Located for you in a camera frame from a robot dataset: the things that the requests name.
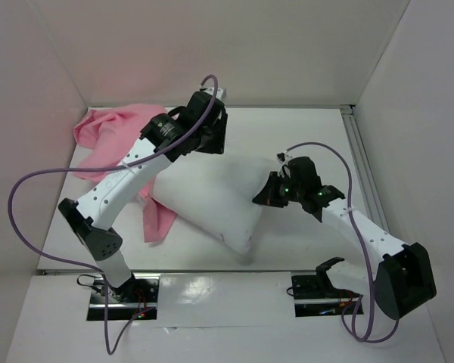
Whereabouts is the white pillow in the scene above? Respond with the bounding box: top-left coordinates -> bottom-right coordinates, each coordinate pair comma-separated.
150,152 -> 279,265

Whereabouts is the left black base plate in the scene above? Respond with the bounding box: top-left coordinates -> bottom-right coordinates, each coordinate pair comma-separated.
76,274 -> 160,321

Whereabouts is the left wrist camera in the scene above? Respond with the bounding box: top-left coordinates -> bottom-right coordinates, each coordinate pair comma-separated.
186,91 -> 225,124

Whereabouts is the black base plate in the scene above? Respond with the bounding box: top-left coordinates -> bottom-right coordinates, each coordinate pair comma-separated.
76,274 -> 160,321
286,271 -> 359,318

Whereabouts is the pink satin pillowcase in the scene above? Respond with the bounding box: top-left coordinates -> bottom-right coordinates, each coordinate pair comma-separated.
73,104 -> 176,243

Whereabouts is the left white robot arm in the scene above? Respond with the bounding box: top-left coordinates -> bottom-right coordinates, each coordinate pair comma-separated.
58,103 -> 227,302

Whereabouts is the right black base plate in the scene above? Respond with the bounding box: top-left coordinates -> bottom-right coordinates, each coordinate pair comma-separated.
286,271 -> 359,318

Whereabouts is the aluminium frame rail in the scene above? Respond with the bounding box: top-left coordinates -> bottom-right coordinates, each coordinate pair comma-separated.
340,105 -> 389,231

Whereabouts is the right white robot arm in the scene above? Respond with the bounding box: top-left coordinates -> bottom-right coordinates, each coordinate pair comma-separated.
253,153 -> 437,320

